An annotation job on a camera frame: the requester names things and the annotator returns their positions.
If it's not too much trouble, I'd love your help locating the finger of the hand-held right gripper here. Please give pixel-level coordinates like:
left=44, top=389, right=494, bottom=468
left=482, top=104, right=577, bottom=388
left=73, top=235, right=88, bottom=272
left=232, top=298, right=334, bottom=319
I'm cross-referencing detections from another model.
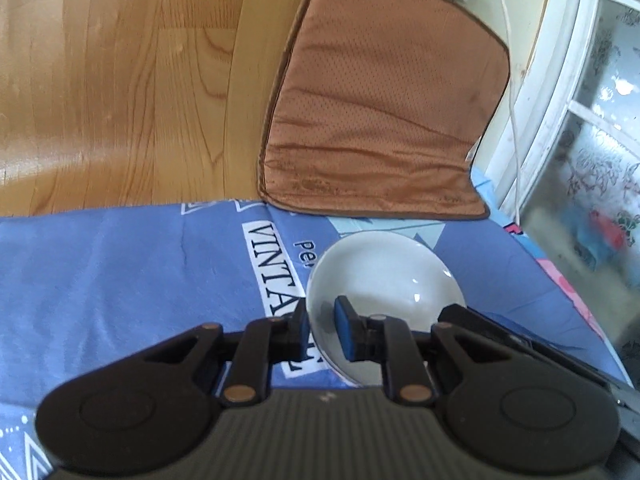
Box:
left=440, top=305, right=611, bottom=396

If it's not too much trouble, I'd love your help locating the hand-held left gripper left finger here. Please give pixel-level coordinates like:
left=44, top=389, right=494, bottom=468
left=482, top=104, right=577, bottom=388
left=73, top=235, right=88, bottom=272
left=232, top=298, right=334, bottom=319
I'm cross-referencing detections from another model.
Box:
left=127, top=302, right=311, bottom=407

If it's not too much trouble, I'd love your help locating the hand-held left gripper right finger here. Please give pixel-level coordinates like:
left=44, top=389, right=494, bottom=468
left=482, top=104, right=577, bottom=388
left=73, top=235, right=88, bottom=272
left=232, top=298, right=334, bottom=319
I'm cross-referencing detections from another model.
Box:
left=334, top=296, right=506, bottom=406

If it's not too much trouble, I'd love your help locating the white floral plate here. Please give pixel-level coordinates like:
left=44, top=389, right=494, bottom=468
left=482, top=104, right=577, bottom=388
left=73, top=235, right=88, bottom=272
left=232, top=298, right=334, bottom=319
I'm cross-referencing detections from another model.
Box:
left=305, top=234, right=468, bottom=388

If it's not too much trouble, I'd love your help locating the blue printed tablecloth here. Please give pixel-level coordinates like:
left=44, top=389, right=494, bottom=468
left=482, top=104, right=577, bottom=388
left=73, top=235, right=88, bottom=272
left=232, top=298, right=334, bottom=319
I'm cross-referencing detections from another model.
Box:
left=0, top=165, right=633, bottom=480

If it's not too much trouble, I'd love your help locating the brown seat cushion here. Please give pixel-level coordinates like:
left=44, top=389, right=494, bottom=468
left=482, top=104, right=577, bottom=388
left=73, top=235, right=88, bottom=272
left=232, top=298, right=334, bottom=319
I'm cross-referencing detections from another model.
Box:
left=256, top=0, right=490, bottom=222

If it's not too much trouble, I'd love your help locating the white framed patterned glass door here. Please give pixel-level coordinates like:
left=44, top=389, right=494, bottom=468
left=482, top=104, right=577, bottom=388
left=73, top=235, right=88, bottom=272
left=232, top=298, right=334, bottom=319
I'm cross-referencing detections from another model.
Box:
left=515, top=0, right=640, bottom=391

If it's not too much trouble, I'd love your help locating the white cable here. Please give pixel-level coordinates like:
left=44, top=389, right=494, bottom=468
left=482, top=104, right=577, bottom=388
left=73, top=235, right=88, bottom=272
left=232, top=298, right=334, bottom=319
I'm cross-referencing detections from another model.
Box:
left=497, top=0, right=523, bottom=226

